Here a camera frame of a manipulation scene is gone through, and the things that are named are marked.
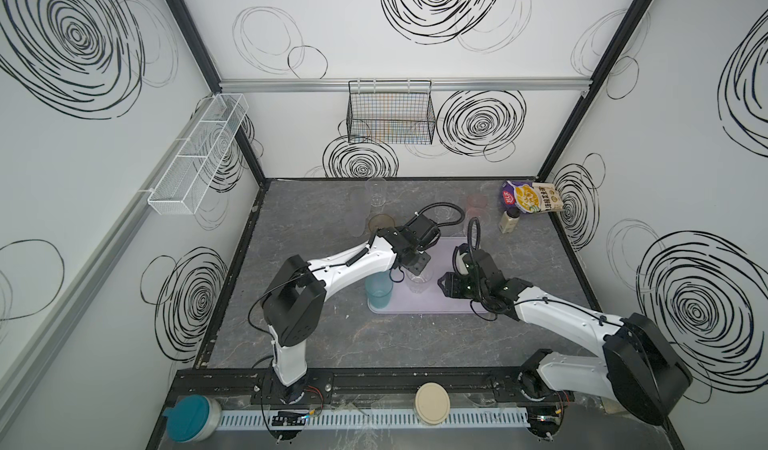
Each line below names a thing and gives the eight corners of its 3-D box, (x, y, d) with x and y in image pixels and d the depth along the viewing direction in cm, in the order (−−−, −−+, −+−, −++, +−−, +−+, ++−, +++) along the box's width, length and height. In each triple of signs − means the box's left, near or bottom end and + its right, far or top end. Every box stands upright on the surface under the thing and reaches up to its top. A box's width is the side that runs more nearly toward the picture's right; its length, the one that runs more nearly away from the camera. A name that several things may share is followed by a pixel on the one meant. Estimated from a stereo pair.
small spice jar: (499, 233, 106) (506, 219, 99) (496, 222, 109) (503, 207, 103) (514, 233, 106) (523, 219, 99) (511, 222, 109) (518, 207, 103)
